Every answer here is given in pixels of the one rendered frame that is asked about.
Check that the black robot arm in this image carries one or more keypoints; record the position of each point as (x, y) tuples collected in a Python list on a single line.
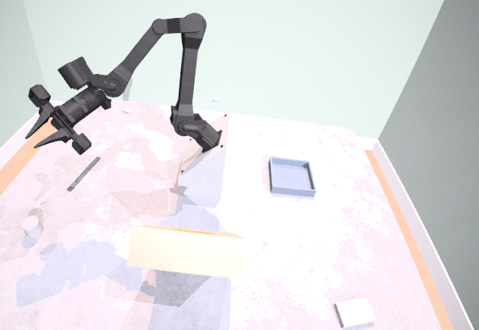
[(192, 27)]

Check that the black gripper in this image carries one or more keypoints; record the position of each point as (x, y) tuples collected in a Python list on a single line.
[(69, 114)]

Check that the grey flat bar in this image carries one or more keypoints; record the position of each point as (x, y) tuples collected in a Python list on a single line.
[(82, 175)]

